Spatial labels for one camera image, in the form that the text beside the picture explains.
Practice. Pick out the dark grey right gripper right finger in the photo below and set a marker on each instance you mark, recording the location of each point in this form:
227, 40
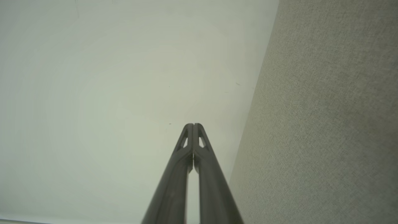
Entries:
214, 186

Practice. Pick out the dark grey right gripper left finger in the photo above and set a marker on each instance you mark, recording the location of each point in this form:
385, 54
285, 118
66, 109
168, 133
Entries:
174, 174

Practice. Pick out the grey fabric sofa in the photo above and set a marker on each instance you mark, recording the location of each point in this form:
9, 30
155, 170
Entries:
326, 124

